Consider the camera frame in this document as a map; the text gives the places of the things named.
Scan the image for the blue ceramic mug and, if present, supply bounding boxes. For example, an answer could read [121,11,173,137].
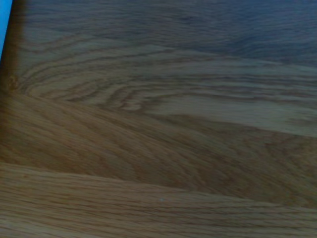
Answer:
[0,0,13,63]

